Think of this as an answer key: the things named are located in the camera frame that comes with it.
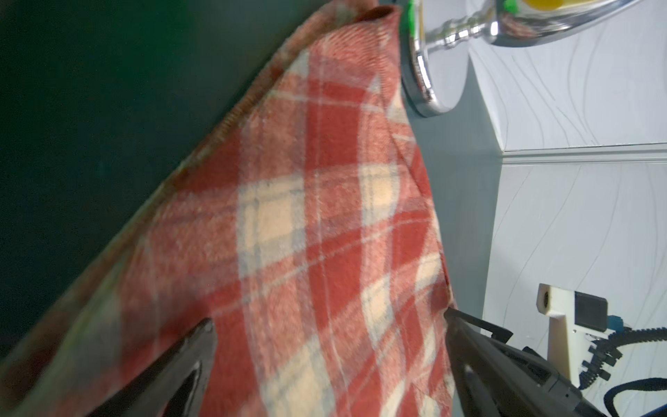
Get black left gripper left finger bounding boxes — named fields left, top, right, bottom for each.
left=90, top=318, right=218, bottom=416

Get red plaid skirt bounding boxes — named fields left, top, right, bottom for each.
left=1, top=1, right=454, bottom=416

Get yellow plastic goblet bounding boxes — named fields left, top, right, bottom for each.
left=525, top=0, right=589, bottom=11

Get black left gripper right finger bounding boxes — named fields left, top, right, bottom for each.
left=444, top=308, right=604, bottom=416

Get chrome cup holder stand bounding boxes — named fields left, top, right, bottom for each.
left=398, top=0, right=635, bottom=117

